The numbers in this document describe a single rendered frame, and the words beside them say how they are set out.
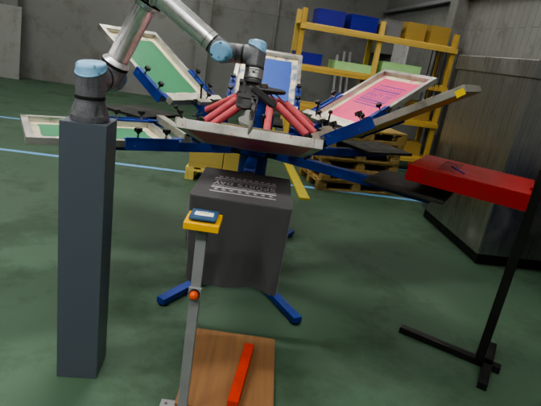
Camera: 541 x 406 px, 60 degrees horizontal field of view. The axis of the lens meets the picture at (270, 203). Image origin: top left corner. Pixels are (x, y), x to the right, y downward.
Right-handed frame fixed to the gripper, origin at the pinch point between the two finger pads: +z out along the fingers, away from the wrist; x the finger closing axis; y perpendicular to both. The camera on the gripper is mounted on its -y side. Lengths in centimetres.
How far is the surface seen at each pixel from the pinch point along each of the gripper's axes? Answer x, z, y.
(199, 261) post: 11, 52, 12
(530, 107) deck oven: -195, -72, -217
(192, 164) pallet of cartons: -357, 14, 73
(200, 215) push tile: 15.6, 34.4, 13.1
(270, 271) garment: -21, 59, -17
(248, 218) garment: -13.8, 35.7, -4.0
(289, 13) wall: -962, -386, -20
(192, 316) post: 4, 75, 12
